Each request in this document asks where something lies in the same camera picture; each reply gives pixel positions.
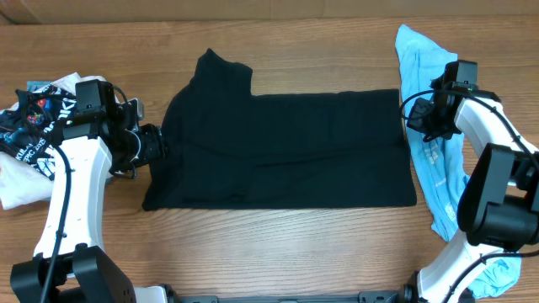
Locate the black printed folded shirt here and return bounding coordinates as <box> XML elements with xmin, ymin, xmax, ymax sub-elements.
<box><xmin>1</xmin><ymin>84</ymin><xmax>77</xmax><ymax>180</ymax></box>

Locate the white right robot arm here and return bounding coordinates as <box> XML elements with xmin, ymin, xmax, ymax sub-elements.
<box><xmin>401</xmin><ymin>81</ymin><xmax>538</xmax><ymax>302</ymax></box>

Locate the light blue t-shirt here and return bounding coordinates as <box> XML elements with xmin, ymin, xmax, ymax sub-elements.
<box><xmin>395</xmin><ymin>24</ymin><xmax>521</xmax><ymax>299</ymax></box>

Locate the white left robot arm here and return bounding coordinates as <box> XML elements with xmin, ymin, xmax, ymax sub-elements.
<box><xmin>10</xmin><ymin>98</ymin><xmax>177</xmax><ymax>302</ymax></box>

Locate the black t-shirt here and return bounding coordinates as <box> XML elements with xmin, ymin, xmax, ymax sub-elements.
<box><xmin>142</xmin><ymin>50</ymin><xmax>417</xmax><ymax>211</ymax></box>

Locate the white folded shirt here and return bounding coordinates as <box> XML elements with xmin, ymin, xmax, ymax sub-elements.
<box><xmin>1</xmin><ymin>72</ymin><xmax>104</xmax><ymax>210</ymax></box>

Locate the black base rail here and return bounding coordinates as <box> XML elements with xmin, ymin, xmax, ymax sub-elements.
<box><xmin>138</xmin><ymin>284</ymin><xmax>477</xmax><ymax>303</ymax></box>

